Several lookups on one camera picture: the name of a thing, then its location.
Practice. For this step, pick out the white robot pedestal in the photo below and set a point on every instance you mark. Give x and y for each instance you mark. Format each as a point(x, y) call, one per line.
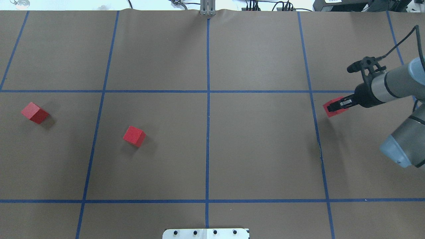
point(207, 233)

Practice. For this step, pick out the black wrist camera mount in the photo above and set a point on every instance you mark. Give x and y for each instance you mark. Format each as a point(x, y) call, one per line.
point(369, 66)

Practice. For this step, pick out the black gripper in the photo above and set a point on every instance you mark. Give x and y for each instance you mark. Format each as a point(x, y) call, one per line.
point(364, 95)

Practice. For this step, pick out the aluminium frame post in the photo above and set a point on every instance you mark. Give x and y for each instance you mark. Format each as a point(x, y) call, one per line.
point(207, 7)

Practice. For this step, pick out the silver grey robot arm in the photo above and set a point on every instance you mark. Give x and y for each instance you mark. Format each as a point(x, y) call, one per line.
point(400, 89)

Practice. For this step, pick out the red block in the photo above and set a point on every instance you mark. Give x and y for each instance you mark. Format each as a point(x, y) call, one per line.
point(134, 136)
point(34, 113)
point(333, 107)

